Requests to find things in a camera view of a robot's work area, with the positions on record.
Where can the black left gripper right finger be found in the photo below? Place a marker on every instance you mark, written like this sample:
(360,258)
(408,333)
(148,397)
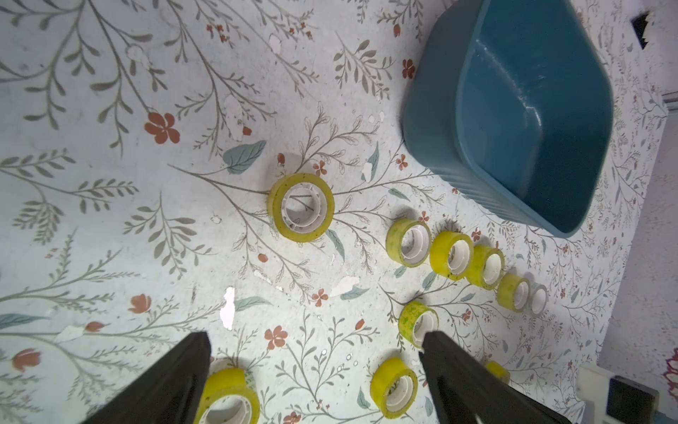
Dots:
(464,391)

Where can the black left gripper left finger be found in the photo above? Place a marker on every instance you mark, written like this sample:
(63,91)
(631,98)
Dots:
(168,392)

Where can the clear transparent tape roll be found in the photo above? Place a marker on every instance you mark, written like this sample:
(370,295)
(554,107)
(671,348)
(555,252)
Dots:
(538,300)

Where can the green patterned tape roll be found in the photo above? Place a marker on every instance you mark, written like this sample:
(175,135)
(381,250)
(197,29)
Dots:
(415,321)

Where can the large yellow tape roll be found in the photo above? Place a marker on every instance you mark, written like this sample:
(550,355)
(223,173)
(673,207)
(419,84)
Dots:
(301,207)

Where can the teal plastic storage box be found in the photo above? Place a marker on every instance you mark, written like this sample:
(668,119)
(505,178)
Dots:
(511,105)

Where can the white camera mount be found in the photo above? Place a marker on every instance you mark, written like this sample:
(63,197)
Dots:
(614,398)

